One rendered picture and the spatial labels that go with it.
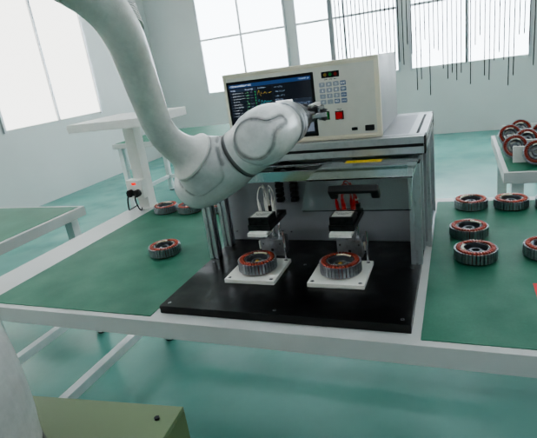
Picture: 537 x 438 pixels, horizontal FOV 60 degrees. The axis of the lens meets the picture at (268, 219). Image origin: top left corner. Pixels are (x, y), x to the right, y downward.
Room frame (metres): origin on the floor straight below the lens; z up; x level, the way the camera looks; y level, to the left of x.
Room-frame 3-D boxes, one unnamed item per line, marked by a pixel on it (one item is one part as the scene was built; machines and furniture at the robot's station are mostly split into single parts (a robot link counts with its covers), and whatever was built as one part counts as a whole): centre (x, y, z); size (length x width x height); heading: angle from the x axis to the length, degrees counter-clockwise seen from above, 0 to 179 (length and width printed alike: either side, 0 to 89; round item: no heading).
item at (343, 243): (1.28, -0.23, 0.80); 0.08 x 0.05 x 0.06; 67
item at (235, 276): (1.24, 0.05, 0.78); 0.15 x 0.15 x 0.01; 67
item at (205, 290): (1.21, -0.07, 0.76); 0.64 x 0.47 x 0.02; 67
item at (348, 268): (1.14, -0.17, 0.80); 0.11 x 0.11 x 0.04
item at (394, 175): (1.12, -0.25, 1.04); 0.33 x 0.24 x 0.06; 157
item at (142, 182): (2.08, 0.54, 0.98); 0.37 x 0.35 x 0.46; 67
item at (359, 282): (1.14, -0.17, 0.78); 0.15 x 0.15 x 0.01; 67
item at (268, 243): (1.37, -0.01, 0.80); 0.08 x 0.05 x 0.06; 67
